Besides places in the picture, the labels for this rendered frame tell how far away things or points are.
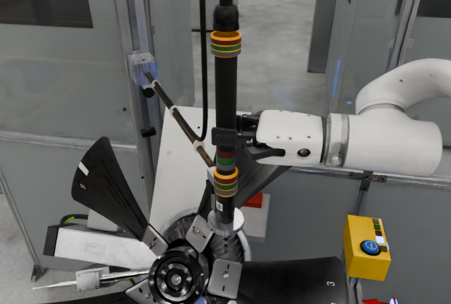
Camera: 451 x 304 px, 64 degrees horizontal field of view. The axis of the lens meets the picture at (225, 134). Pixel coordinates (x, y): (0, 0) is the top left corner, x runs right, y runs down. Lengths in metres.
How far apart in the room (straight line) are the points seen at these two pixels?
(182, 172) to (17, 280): 1.72
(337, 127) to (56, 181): 1.59
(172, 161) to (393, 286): 1.31
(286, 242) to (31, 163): 1.26
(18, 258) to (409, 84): 2.50
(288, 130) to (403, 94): 0.19
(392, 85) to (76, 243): 0.84
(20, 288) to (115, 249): 1.59
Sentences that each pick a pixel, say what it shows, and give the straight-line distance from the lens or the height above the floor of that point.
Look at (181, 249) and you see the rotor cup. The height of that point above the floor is 1.27.
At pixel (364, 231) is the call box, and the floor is 1.07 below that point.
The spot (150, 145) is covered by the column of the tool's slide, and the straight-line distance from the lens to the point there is 1.41.
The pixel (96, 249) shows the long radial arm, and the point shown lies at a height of 1.12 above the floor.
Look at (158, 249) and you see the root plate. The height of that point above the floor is 1.21.
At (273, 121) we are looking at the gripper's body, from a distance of 0.58.
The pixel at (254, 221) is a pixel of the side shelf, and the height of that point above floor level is 0.86.
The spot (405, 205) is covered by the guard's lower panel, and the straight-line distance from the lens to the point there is 1.65.
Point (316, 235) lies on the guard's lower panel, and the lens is 1.74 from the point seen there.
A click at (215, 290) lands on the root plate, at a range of 0.83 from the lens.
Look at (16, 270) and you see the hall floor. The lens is 2.68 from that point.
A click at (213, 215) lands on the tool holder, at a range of 0.72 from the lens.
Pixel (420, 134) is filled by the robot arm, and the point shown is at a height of 1.60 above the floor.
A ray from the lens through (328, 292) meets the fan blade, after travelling 0.87.
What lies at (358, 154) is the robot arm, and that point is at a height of 1.56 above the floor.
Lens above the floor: 1.87
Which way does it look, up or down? 32 degrees down
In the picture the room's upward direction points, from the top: straight up
